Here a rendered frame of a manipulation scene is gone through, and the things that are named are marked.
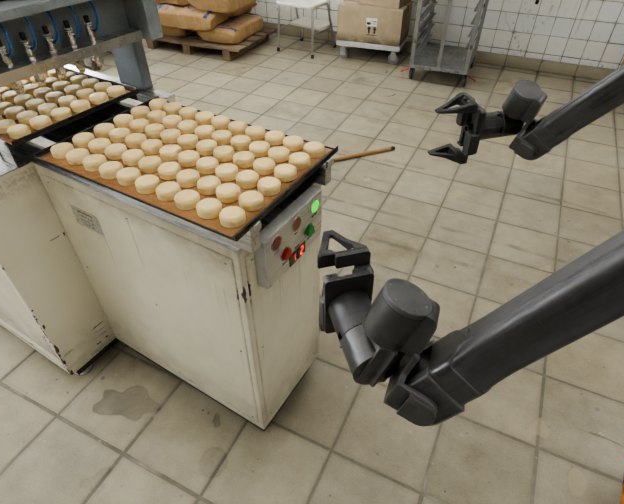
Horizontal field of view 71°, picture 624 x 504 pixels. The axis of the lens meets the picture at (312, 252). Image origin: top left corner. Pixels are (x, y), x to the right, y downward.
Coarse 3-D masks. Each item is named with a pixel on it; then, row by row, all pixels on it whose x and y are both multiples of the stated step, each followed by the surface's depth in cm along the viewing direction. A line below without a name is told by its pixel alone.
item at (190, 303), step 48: (48, 192) 121; (96, 192) 106; (96, 240) 122; (144, 240) 107; (192, 240) 96; (96, 288) 145; (144, 288) 124; (192, 288) 108; (240, 288) 97; (288, 288) 116; (144, 336) 147; (192, 336) 125; (240, 336) 109; (288, 336) 128; (192, 384) 150; (240, 384) 127; (288, 384) 143
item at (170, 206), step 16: (128, 128) 116; (176, 144) 109; (304, 144) 109; (48, 160) 103; (64, 160) 103; (112, 160) 103; (176, 160) 103; (288, 160) 103; (96, 176) 98; (272, 176) 98; (128, 192) 93; (240, 192) 93; (176, 208) 89; (208, 224) 85
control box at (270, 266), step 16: (304, 192) 105; (320, 192) 106; (288, 208) 100; (304, 208) 101; (320, 208) 109; (272, 224) 96; (288, 224) 97; (304, 224) 104; (320, 224) 112; (272, 240) 93; (288, 240) 100; (304, 240) 107; (256, 256) 95; (272, 256) 96; (272, 272) 98
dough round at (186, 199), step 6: (180, 192) 90; (186, 192) 90; (192, 192) 90; (174, 198) 89; (180, 198) 88; (186, 198) 88; (192, 198) 88; (198, 198) 89; (180, 204) 88; (186, 204) 87; (192, 204) 88
